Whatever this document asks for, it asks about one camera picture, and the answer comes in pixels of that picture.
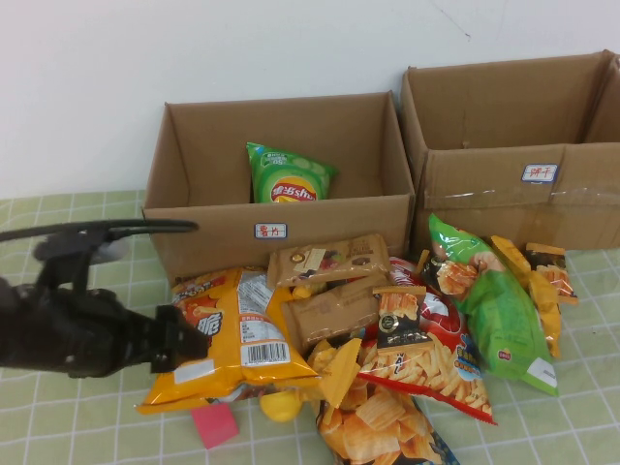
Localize pink foam cube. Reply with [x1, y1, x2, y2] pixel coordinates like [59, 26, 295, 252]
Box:
[191, 401, 240, 450]

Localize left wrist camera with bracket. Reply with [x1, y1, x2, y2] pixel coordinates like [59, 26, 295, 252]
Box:
[32, 225, 130, 292]

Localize small yellow snack pack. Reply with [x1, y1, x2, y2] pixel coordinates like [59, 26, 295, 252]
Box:
[490, 235, 533, 292]
[289, 283, 330, 301]
[526, 270, 563, 358]
[307, 336, 363, 408]

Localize plain cardboard box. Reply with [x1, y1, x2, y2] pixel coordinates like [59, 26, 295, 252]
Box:
[583, 50, 620, 144]

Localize plain brown biscuit pack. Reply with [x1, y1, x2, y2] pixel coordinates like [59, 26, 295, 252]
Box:
[280, 275, 388, 355]

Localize cardboard box with clear tape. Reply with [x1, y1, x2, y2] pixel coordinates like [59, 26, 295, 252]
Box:
[399, 49, 620, 253]

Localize cardboard box with printed base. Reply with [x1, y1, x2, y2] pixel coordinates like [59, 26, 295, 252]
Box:
[141, 91, 417, 292]

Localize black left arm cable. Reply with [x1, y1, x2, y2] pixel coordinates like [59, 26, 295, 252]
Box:
[0, 219, 201, 243]

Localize brown biscuit pack with picture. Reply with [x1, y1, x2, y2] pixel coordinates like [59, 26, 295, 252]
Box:
[267, 233, 391, 288]

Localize red shrimp stick bag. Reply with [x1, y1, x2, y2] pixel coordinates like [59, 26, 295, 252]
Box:
[357, 256, 499, 426]

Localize white label with red writing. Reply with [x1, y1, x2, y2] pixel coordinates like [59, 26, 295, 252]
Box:
[520, 163, 560, 184]
[255, 222, 290, 241]

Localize small black orange snack pack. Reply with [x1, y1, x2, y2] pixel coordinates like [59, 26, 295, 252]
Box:
[371, 284, 427, 354]
[525, 241, 579, 306]
[417, 249, 479, 296]

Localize long green chips bag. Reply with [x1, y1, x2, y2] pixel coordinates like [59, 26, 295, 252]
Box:
[428, 212, 561, 397]

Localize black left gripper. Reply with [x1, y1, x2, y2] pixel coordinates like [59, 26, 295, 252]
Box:
[28, 285, 210, 379]

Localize green Lay's chips bag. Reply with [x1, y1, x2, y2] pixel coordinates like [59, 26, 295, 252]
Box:
[245, 140, 339, 205]

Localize orange chip bag bottom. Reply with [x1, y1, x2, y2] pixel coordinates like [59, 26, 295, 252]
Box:
[212, 372, 461, 465]

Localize yellow rubber duck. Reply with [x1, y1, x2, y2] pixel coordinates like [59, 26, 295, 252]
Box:
[259, 389, 306, 421]

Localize green checked tablecloth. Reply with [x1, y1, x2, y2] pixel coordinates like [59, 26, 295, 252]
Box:
[0, 188, 620, 465]

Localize large yellow chips bag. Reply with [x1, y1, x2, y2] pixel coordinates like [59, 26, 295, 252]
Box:
[135, 265, 324, 416]

